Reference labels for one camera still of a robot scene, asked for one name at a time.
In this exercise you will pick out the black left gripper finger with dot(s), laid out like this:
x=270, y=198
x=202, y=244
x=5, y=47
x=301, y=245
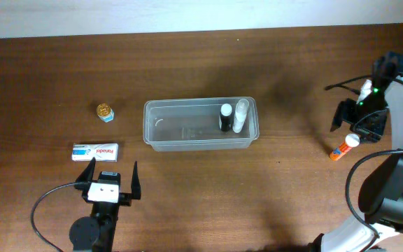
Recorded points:
x=135, y=183
x=88, y=172

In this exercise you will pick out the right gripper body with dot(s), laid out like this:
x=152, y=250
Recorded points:
x=371, y=127

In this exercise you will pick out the orange tube white cap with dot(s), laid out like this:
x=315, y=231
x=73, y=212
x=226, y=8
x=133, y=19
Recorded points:
x=350, y=141

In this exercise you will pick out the white lotion bottle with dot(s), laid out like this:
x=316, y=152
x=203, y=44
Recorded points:
x=240, y=115

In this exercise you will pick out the black bottle white cap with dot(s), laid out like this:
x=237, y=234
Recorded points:
x=225, y=117

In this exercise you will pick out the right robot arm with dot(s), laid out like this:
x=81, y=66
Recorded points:
x=374, y=185

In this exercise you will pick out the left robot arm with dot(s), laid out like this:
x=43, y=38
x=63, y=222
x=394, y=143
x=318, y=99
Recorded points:
x=96, y=232

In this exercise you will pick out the clear plastic container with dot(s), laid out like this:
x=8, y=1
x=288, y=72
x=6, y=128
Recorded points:
x=194, y=125

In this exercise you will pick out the white Panadol box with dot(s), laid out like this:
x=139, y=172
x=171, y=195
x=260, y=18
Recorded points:
x=104, y=152

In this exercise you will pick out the gold lid balm jar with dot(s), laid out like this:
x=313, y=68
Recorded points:
x=105, y=112

